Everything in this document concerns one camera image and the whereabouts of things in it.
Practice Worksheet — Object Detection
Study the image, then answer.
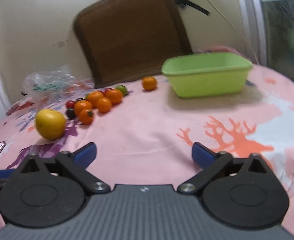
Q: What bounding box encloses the large yellow grapefruit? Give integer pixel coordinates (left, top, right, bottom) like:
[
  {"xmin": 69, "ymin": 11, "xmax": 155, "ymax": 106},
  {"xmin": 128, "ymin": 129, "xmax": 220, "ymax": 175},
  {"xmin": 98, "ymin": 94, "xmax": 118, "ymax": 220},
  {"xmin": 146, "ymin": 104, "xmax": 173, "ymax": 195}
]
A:
[{"xmin": 35, "ymin": 109, "xmax": 66, "ymax": 140}]

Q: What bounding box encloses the red cherry tomato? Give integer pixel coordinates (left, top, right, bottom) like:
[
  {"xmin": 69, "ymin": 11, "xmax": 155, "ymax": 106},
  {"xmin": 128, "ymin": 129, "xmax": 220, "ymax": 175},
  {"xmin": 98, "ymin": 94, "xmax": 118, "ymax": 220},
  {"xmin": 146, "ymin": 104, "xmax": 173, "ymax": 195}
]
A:
[{"xmin": 65, "ymin": 100, "xmax": 75, "ymax": 109}]

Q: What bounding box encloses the green tomato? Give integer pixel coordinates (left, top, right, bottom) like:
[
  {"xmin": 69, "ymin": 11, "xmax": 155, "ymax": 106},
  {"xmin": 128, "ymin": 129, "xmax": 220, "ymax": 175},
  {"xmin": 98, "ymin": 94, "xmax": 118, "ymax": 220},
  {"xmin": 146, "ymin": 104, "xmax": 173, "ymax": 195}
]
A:
[{"xmin": 115, "ymin": 85, "xmax": 128, "ymax": 96}]

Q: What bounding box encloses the lone orange tangerine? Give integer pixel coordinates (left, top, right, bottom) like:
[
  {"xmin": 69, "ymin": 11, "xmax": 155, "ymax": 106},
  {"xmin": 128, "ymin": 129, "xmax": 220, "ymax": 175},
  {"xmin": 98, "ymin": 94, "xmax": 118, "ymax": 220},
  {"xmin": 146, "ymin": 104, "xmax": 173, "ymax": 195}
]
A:
[{"xmin": 142, "ymin": 76, "xmax": 157, "ymax": 91}]

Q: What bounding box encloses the clear plastic bag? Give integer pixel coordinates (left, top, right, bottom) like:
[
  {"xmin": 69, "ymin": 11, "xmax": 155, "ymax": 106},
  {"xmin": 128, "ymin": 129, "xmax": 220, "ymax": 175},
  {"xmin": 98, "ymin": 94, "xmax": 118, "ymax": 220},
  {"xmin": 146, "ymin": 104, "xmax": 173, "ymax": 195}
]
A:
[{"xmin": 21, "ymin": 66, "xmax": 94, "ymax": 96}]

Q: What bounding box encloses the pink deer bedsheet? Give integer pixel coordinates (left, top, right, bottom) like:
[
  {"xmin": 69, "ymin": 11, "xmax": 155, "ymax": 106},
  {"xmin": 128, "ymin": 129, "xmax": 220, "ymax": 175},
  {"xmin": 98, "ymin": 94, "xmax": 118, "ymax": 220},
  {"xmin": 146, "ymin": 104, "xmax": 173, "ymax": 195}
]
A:
[{"xmin": 0, "ymin": 65, "xmax": 294, "ymax": 235}]

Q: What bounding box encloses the green plastic basin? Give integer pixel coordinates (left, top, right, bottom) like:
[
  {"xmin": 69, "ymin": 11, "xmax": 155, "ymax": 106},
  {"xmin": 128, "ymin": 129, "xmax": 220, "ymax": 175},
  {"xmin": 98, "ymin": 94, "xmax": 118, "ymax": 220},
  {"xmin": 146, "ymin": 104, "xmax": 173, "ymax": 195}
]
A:
[{"xmin": 162, "ymin": 52, "xmax": 253, "ymax": 98}]

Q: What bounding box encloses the brown seat cushion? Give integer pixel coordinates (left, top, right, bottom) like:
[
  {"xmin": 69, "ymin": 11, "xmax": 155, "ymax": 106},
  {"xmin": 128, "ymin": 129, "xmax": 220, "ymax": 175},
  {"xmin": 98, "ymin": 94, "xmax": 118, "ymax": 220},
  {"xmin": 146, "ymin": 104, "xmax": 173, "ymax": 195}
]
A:
[{"xmin": 73, "ymin": 0, "xmax": 193, "ymax": 88}]

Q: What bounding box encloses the frosted glass door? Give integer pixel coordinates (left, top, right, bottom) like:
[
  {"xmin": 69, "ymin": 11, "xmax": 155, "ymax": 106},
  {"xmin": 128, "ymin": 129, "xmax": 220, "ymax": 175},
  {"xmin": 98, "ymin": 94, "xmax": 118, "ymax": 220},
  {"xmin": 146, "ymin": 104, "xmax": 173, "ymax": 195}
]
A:
[{"xmin": 239, "ymin": 0, "xmax": 294, "ymax": 82}]

